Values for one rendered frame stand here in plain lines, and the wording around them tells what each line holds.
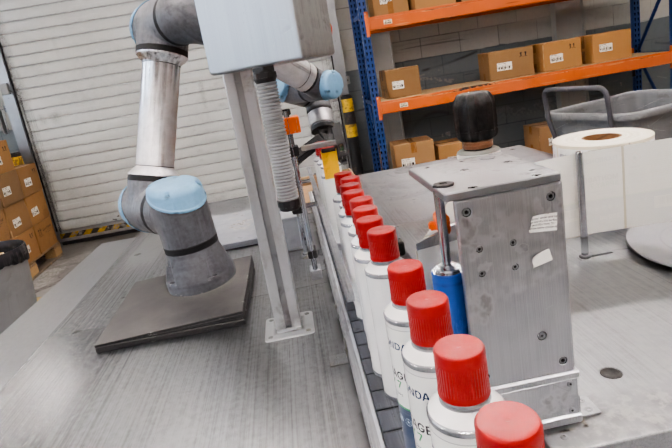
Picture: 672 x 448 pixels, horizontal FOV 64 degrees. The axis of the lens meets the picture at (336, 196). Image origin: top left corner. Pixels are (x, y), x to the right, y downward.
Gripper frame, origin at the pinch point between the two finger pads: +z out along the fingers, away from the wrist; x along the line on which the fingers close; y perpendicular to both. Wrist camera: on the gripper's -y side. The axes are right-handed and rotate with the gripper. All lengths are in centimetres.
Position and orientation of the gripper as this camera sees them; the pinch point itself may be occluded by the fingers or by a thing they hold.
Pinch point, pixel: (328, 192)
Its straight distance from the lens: 148.4
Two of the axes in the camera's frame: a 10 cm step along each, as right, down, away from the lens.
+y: 9.8, -1.8, 0.7
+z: 2.0, 9.4, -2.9
